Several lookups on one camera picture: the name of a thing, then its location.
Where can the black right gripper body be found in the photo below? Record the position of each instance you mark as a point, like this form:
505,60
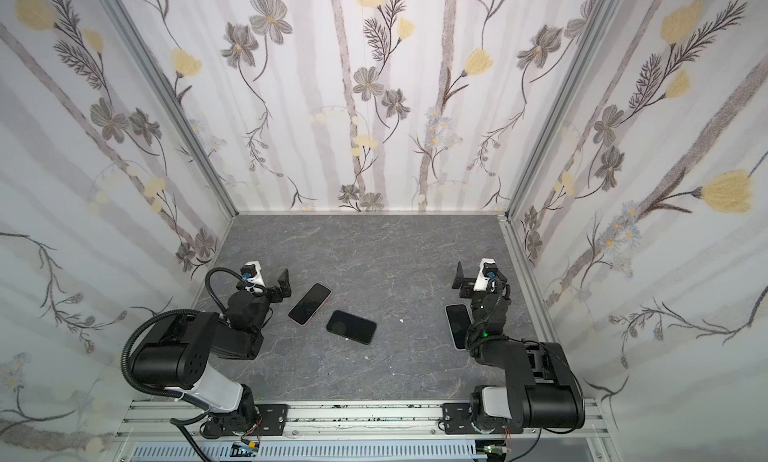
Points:
468,283

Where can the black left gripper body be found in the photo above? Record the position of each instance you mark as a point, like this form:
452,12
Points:
273,290

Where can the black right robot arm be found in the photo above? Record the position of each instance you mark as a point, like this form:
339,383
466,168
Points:
540,391

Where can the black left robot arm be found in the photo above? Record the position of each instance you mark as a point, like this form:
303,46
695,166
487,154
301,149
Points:
168,355

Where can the phone in pink case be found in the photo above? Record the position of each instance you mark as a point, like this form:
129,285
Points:
303,311

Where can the black phone on table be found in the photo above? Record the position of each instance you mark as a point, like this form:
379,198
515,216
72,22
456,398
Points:
352,327

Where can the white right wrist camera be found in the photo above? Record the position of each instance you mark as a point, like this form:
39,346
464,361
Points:
487,276

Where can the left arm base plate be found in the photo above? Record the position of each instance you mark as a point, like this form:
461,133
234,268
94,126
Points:
272,419

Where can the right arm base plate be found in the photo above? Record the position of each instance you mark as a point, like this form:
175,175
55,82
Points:
456,419

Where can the aluminium front rail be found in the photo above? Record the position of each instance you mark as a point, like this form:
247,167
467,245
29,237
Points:
319,420

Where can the white slotted cable duct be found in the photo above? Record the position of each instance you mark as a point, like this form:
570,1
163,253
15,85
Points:
374,450

